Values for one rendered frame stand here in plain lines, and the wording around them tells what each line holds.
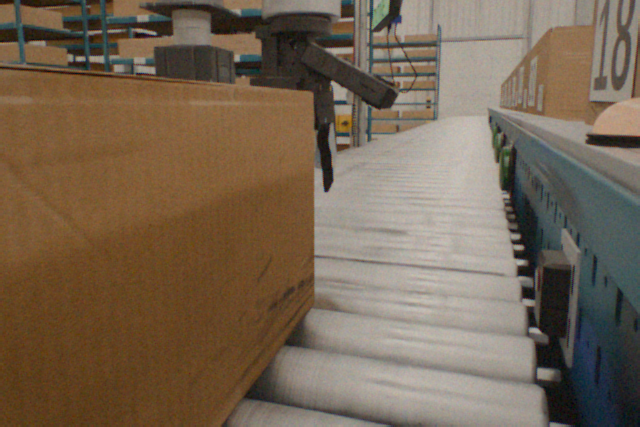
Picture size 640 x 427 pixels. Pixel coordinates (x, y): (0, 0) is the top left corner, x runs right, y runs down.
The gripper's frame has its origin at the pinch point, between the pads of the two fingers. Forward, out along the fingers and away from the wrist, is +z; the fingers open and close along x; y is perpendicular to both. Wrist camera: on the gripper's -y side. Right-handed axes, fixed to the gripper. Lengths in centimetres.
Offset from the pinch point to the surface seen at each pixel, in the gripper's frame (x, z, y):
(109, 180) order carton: 43.4, -8.3, -6.9
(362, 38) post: -141, -37, 28
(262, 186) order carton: 30.7, -6.1, -6.5
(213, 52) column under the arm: -73, -25, 55
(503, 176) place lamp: -24.2, 0.0, -21.8
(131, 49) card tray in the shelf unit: -165, -39, 153
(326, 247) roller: 3.0, 5.5, -1.9
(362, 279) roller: 10.4, 6.3, -7.9
